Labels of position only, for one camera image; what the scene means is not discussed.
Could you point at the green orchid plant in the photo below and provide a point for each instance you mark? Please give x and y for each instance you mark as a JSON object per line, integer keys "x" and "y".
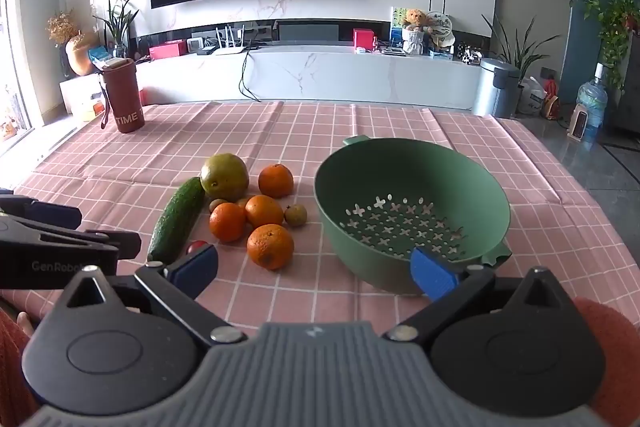
{"x": 119, "y": 24}

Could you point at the pink flat box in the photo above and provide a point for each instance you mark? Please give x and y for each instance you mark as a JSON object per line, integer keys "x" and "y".
{"x": 167, "y": 51}

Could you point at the person's red clothing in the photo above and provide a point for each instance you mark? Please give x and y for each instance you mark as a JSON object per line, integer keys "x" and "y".
{"x": 615, "y": 347}
{"x": 10, "y": 372}

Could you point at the white plastic bag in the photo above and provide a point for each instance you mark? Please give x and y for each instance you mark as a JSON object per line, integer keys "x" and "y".
{"x": 531, "y": 97}

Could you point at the large green pear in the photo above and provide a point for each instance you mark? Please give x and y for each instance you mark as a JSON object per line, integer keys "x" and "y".
{"x": 225, "y": 177}

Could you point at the landscape picture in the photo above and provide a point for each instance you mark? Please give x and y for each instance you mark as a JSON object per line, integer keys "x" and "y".
{"x": 397, "y": 24}

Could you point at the brown teddy bear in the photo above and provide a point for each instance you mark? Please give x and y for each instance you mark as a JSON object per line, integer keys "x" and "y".
{"x": 416, "y": 19}

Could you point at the green colander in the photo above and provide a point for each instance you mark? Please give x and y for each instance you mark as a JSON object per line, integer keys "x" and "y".
{"x": 380, "y": 187}

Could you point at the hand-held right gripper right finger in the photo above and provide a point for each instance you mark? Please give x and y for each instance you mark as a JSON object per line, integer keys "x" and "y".
{"x": 432, "y": 274}

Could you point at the green cucumber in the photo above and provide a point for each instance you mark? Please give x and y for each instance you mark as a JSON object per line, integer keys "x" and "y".
{"x": 175, "y": 222}

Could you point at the pink checked tablecloth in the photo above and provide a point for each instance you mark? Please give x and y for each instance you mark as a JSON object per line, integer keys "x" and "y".
{"x": 300, "y": 132}

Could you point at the orange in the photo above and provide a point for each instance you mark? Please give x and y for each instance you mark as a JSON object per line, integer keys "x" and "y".
{"x": 227, "y": 222}
{"x": 275, "y": 180}
{"x": 264, "y": 211}
{"x": 270, "y": 247}

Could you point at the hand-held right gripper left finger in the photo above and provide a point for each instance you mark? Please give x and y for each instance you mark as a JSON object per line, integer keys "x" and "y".
{"x": 192, "y": 269}

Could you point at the silver trash can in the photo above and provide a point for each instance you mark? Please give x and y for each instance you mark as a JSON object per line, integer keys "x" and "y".
{"x": 495, "y": 89}

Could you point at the white router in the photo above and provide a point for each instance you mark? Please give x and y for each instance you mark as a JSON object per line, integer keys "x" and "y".
{"x": 231, "y": 47}

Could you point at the dried flowers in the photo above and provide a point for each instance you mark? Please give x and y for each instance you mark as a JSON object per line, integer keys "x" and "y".
{"x": 62, "y": 27}

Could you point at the orange ceramic vase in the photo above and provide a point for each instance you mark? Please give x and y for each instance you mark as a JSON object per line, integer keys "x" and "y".
{"x": 81, "y": 54}

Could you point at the long-leaf potted plant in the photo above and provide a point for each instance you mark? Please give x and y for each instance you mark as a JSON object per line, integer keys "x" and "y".
{"x": 517, "y": 52}

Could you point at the hanging ivy plant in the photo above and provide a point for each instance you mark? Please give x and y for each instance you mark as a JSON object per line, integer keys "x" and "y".
{"x": 612, "y": 32}

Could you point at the white cardboard box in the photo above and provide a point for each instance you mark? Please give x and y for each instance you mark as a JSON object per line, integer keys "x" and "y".
{"x": 80, "y": 99}

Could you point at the red cherry tomato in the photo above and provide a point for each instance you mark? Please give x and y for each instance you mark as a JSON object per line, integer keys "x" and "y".
{"x": 196, "y": 247}

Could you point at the blue water jug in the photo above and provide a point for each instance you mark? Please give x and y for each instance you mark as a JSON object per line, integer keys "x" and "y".
{"x": 592, "y": 104}

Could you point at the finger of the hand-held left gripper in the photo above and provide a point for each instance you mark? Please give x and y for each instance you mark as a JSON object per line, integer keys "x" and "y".
{"x": 50, "y": 212}
{"x": 60, "y": 252}

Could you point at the round paper fan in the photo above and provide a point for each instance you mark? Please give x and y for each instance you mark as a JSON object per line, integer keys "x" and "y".
{"x": 442, "y": 29}

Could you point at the red tumbler bottle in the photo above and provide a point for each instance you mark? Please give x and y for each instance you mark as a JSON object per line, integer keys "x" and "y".
{"x": 122, "y": 99}

